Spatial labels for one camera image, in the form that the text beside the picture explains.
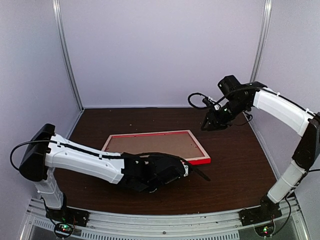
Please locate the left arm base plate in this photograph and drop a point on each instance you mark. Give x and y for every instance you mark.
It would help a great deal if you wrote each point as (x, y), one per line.
(68, 215)

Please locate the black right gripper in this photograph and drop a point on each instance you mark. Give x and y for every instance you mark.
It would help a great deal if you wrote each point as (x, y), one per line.
(216, 123)

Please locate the right aluminium corner post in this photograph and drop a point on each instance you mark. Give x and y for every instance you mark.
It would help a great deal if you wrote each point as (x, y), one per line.
(264, 29)

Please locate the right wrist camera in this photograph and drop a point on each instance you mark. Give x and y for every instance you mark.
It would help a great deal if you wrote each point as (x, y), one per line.
(211, 103)

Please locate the pink wooden picture frame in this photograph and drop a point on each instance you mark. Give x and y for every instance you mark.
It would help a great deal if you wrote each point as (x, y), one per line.
(200, 155)

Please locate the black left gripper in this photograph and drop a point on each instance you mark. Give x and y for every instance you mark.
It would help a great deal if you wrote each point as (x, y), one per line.
(152, 158)

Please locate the aluminium corner post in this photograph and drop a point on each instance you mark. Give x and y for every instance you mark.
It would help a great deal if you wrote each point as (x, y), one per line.
(264, 29)
(66, 56)

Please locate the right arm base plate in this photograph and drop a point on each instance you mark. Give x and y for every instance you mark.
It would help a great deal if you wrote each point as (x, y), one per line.
(255, 215)

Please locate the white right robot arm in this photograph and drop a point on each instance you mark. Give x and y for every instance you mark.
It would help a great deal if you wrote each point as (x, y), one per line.
(293, 129)

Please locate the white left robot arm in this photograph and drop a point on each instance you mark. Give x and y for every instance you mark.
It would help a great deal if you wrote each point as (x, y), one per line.
(48, 150)

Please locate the brown backing board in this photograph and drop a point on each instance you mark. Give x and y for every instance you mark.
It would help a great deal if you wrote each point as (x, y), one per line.
(155, 145)

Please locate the aluminium front rail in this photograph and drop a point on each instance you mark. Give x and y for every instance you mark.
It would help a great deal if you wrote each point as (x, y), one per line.
(224, 225)

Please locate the left aluminium corner post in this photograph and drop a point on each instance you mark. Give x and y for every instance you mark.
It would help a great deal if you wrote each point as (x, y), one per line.
(66, 56)

